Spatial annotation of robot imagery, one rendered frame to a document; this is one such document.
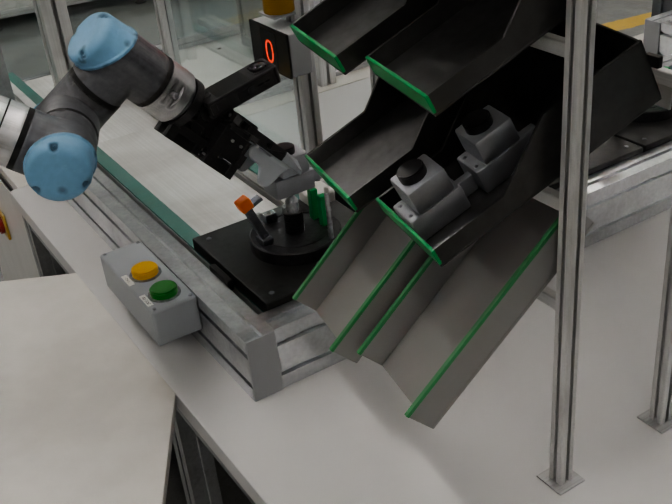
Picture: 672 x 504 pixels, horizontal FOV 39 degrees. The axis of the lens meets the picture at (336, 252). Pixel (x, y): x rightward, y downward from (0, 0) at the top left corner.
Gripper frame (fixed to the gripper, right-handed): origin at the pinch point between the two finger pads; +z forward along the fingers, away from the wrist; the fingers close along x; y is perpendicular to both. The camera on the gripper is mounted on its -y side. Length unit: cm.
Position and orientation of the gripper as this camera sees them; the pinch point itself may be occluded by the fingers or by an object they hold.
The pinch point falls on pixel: (288, 158)
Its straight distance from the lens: 138.5
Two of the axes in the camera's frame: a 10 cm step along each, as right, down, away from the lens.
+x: 5.4, 3.8, -7.5
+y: -5.6, 8.3, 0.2
